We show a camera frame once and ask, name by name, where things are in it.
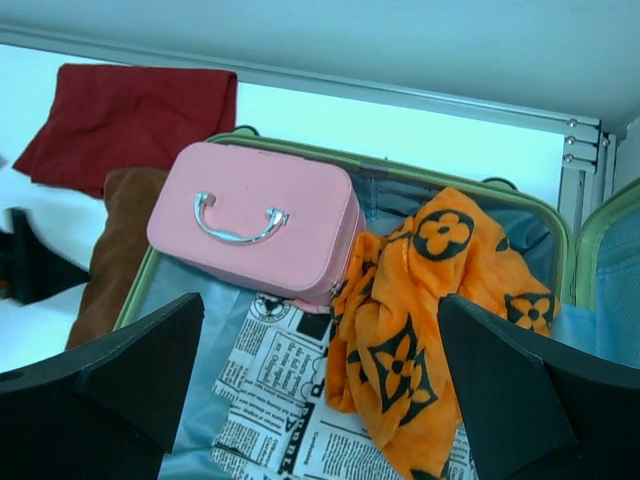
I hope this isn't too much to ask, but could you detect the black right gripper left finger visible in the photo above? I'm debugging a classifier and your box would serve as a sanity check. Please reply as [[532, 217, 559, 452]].
[[1, 293, 204, 479]]

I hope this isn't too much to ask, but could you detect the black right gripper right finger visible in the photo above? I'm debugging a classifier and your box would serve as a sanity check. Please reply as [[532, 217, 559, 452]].
[[438, 295, 639, 479]]

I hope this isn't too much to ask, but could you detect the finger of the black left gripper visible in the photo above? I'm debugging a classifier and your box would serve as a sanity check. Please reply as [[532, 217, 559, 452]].
[[1, 207, 90, 305]]

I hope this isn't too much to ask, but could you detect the orange patterned cloth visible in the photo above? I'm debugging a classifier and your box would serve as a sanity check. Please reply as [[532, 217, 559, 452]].
[[325, 188, 560, 479]]

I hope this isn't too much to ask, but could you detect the newspaper print cloth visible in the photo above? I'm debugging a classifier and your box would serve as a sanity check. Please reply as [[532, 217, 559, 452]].
[[208, 292, 479, 480]]

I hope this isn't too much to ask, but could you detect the pink cosmetic case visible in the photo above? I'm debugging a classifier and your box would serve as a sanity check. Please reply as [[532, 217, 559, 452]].
[[147, 142, 365, 311]]

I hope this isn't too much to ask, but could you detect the brown towel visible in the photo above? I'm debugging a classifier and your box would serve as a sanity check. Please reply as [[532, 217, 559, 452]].
[[65, 167, 168, 350]]

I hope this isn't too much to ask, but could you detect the dark red cloth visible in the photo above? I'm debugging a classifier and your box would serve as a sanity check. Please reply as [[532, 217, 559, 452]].
[[13, 63, 238, 198]]

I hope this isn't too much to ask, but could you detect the aluminium table frame rail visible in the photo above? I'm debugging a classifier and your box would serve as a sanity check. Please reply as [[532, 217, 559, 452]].
[[0, 24, 621, 211]]

